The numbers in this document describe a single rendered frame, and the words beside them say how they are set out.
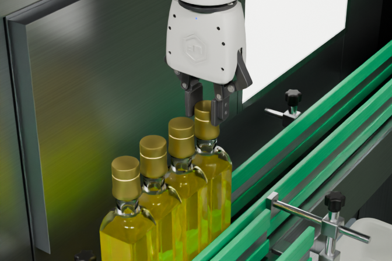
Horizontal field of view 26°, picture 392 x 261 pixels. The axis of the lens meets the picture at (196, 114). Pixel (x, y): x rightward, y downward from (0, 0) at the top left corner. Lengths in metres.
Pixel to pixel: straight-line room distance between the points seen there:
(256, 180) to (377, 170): 0.33
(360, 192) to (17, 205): 0.73
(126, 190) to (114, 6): 0.25
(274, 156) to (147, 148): 0.45
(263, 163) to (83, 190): 0.37
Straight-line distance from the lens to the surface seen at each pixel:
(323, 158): 1.46
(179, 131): 1.09
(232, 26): 1.05
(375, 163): 1.66
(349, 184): 1.56
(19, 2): 1.01
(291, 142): 1.52
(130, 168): 1.02
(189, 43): 1.08
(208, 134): 1.15
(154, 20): 1.21
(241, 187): 1.40
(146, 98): 1.24
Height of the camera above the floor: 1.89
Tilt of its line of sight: 30 degrees down
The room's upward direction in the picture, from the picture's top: straight up
